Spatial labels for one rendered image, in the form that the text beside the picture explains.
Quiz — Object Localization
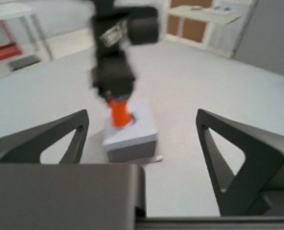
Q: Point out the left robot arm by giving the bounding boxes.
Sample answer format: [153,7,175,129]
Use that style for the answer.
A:
[92,0,167,101]

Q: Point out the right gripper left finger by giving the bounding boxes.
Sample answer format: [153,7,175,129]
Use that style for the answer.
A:
[0,109,90,164]

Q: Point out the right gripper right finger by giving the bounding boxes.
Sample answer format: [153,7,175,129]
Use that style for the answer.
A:
[195,108,284,216]

